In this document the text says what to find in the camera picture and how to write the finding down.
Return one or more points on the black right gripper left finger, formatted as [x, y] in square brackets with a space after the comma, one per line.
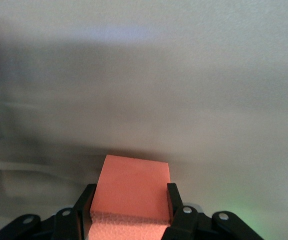
[83, 207]

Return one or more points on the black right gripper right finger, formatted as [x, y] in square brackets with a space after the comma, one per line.
[175, 205]

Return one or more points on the orange foam block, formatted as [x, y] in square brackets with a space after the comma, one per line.
[131, 185]

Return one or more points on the brown table cover mat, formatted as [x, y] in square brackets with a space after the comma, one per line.
[183, 87]

